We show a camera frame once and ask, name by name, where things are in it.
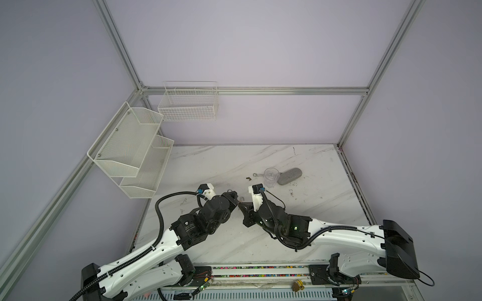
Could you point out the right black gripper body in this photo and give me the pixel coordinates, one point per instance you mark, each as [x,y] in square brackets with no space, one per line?
[259,222]

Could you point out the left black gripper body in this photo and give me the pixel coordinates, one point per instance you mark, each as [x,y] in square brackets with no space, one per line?
[212,229]

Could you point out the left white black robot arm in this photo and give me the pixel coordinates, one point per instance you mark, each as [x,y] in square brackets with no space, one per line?
[162,262]

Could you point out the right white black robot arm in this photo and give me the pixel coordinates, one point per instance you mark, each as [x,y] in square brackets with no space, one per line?
[371,249]

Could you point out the clear plastic cup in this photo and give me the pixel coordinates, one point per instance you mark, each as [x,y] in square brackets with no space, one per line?
[271,176]

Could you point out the white two-tier mesh shelf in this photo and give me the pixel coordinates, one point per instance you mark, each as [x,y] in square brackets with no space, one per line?
[131,151]

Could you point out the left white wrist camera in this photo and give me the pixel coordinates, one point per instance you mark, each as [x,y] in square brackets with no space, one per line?
[206,190]

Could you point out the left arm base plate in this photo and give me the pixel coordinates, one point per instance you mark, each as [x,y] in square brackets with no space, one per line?
[200,274]

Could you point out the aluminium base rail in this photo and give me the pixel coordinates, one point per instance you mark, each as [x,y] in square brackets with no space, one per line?
[273,282]

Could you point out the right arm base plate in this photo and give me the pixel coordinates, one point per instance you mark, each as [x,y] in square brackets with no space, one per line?
[326,275]

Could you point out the white wire basket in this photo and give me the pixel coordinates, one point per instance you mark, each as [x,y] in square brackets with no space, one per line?
[185,101]

